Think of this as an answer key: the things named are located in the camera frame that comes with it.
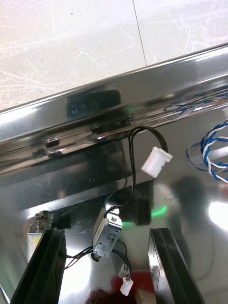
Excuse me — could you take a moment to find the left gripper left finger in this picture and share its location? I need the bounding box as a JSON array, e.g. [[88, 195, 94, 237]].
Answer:
[[10, 228, 67, 304]]

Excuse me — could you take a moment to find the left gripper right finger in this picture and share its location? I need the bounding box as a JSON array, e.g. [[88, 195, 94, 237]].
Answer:
[[148, 227, 206, 304]]

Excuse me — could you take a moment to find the round red circuit board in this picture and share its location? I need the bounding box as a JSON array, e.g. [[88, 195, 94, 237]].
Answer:
[[90, 270, 155, 304]]

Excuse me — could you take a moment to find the small metal solenoid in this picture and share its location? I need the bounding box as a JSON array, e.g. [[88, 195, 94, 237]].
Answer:
[[91, 125, 173, 263], [26, 212, 134, 296]]

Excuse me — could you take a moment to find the blue-white wire harness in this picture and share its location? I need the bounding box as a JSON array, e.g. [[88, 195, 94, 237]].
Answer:
[[186, 119, 228, 184]]

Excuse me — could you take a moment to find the steel tray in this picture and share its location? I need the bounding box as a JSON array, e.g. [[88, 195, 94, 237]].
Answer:
[[0, 42, 228, 304]]

